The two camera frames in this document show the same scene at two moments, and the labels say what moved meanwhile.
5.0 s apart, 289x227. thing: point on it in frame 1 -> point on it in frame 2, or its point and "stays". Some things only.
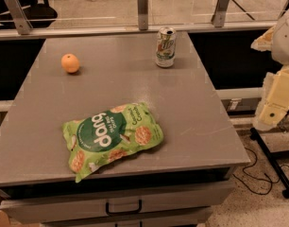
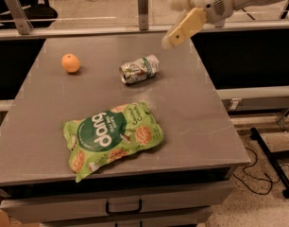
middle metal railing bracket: [143, 8] stays
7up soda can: [165, 46] -> [137, 70]
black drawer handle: [111, 213] stays
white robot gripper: [284, 42] -> [211, 0]
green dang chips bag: [102, 138] stays
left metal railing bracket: [17, 11] stays
